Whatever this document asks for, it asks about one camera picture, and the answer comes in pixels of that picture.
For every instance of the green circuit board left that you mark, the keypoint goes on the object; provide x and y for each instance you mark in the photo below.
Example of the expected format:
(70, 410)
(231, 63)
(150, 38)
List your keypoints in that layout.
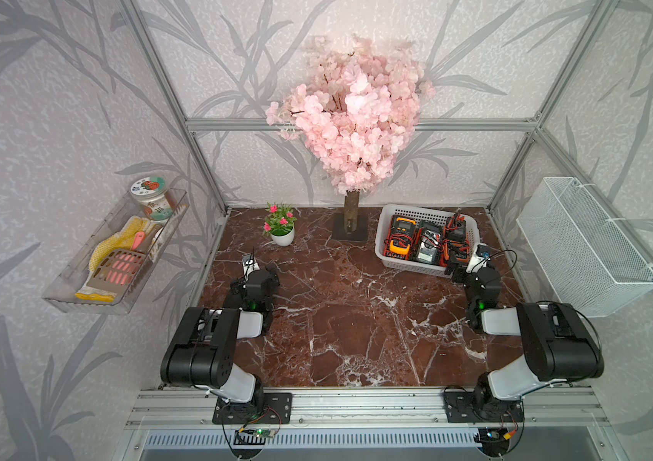
(254, 437)

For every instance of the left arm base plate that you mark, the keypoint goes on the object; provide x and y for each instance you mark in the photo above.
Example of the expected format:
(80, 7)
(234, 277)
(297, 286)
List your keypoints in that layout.
(268, 408)

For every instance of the white wire mesh wall basket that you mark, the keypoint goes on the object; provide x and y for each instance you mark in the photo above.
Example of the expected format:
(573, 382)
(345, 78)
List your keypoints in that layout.
(588, 260)

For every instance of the pink grid brush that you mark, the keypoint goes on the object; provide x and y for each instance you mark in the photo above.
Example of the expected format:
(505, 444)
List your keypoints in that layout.
(114, 275)

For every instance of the yellow ANENG multimeter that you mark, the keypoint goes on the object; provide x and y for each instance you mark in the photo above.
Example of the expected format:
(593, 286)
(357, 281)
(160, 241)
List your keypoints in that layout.
(400, 238)

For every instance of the clear acrylic wall shelf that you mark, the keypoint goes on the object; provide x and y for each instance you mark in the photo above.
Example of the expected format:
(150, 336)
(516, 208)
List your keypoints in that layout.
(61, 292)

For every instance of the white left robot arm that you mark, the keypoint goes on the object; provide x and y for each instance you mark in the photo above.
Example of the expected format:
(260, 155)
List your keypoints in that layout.
(201, 352)

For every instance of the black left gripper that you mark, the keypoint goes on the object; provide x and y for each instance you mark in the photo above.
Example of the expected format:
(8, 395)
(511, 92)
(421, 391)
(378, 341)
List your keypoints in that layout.
(271, 279)

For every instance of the aluminium frame post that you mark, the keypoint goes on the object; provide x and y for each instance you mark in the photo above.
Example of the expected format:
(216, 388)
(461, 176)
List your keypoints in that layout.
(135, 19)

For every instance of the small potted pink flower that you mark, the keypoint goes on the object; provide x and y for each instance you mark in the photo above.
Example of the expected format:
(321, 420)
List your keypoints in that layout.
(279, 225)

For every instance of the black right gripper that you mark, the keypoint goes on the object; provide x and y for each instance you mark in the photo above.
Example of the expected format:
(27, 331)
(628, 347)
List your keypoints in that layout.
(460, 274)

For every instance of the orange multimeter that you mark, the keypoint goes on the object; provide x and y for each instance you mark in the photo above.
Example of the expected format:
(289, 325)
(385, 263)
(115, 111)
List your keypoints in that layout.
(455, 253)

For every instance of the circuit board right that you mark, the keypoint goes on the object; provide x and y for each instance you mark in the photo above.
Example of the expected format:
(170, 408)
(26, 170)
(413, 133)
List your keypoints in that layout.
(495, 443)

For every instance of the pink cherry blossom tree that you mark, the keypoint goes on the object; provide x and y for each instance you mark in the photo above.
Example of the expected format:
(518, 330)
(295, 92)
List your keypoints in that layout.
(357, 112)

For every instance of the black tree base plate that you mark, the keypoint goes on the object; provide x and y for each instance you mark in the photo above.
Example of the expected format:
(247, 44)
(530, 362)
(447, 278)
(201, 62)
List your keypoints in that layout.
(358, 232)

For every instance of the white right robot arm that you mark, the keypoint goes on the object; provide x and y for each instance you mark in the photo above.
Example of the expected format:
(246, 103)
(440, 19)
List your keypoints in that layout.
(557, 346)

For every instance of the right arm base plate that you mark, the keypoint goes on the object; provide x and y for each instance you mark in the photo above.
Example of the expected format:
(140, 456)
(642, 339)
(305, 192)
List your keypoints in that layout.
(465, 410)

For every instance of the small black multimeter front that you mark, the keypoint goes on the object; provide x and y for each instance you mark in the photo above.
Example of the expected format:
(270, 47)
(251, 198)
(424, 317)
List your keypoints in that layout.
(428, 243)

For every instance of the aluminium front rail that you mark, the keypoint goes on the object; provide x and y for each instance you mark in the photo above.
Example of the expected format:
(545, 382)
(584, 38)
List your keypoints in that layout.
(367, 407)

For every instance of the small black clamp multimeter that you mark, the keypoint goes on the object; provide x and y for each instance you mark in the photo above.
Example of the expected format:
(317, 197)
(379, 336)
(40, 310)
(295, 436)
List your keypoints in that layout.
(456, 228)

